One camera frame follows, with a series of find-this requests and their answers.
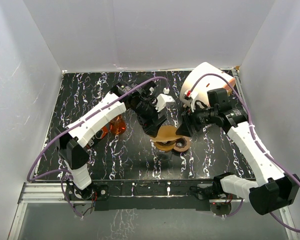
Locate clear glass server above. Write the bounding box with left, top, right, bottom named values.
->
left=155, top=151, right=173, bottom=162

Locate orange glass carafe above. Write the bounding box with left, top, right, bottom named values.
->
left=109, top=114, right=126, bottom=135

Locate brown paper coffee filter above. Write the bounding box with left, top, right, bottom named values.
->
left=150, top=125, right=183, bottom=143

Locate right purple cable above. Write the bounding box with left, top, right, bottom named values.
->
left=186, top=73, right=300, bottom=232

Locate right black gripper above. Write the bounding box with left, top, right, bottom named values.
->
left=175, top=101, right=218, bottom=137

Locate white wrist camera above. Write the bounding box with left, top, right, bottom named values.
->
left=180, top=89, right=199, bottom=112
left=155, top=93, right=175, bottom=113

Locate orange coffee filter box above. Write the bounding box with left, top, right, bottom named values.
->
left=86, top=125, right=109, bottom=149

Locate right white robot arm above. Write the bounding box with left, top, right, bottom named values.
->
left=176, top=88, right=299, bottom=215

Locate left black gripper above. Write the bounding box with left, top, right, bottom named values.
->
left=131, top=98, right=167, bottom=137

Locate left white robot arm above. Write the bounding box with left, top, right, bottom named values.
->
left=55, top=77, right=174, bottom=200

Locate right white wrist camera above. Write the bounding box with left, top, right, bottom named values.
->
left=180, top=89, right=199, bottom=112

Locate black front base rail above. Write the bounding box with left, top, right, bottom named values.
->
left=64, top=178, right=243, bottom=212

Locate dark brown wooden ring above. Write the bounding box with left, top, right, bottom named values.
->
left=174, top=136, right=191, bottom=153

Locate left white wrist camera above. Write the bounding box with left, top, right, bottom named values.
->
left=155, top=93, right=175, bottom=113

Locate white orange coffee grinder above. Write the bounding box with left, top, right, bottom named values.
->
left=179, top=62, right=236, bottom=107

